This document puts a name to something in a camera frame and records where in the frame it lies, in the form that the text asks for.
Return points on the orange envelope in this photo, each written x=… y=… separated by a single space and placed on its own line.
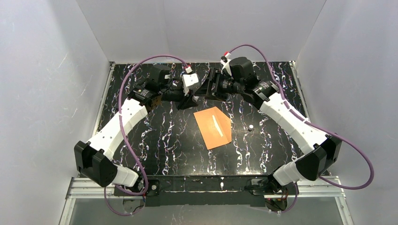
x=209 y=133

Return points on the tan letter paper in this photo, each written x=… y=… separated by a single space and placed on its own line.
x=216 y=125

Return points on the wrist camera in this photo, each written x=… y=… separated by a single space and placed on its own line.
x=190 y=83
x=225 y=61

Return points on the aluminium front frame rail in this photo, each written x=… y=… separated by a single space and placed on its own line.
x=210 y=190

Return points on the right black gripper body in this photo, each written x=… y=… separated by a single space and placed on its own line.
x=213 y=84

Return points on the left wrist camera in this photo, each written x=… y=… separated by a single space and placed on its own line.
x=190 y=83

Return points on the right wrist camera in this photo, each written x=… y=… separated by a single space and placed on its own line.
x=225 y=61

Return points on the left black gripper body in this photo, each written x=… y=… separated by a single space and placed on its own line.
x=187 y=96

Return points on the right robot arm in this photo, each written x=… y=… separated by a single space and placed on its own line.
x=320 y=150

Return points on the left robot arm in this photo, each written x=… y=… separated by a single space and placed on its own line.
x=94 y=157

